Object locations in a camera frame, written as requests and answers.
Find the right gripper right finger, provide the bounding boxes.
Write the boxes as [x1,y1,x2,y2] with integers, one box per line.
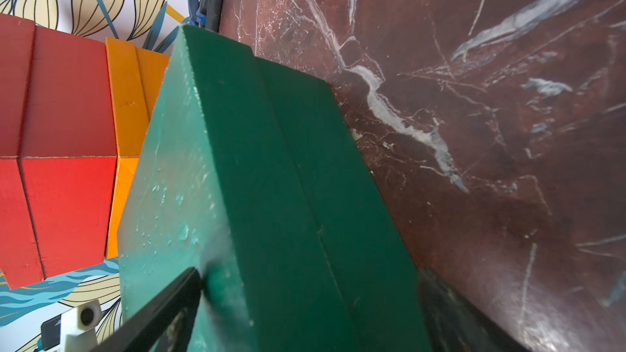
[417,268,527,351]

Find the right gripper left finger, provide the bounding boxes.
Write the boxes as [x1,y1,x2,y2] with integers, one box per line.
[93,267,203,351]

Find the green shoebox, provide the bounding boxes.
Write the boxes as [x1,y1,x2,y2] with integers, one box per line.
[117,26,430,351]

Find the red shoebox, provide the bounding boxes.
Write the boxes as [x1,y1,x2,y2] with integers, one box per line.
[1,15,117,289]

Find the orange shoebox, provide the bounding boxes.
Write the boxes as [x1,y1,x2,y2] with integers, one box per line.
[105,38,170,259]

